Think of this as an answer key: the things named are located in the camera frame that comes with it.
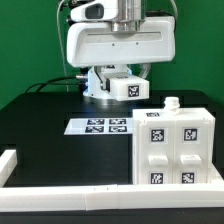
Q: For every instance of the white U-shaped border frame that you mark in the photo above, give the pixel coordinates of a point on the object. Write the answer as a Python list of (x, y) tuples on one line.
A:
[(85, 198)]

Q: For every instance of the white door panel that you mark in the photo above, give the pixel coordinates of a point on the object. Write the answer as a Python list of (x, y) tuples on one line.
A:
[(193, 144), (155, 152)]

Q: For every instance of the white cabinet body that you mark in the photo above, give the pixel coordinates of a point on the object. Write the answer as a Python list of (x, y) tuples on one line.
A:
[(172, 111)]

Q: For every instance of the white block with marker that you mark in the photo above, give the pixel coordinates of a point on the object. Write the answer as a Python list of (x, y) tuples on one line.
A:
[(128, 87)]

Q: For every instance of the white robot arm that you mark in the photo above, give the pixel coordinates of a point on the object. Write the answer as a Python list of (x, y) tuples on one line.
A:
[(131, 14)]

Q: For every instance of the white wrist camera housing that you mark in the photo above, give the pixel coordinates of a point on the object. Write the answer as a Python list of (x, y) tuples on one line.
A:
[(97, 10)]

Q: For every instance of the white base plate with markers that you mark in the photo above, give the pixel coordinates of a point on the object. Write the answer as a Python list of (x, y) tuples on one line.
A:
[(99, 126)]

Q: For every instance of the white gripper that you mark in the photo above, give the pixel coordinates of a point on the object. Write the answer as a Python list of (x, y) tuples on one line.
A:
[(94, 44)]

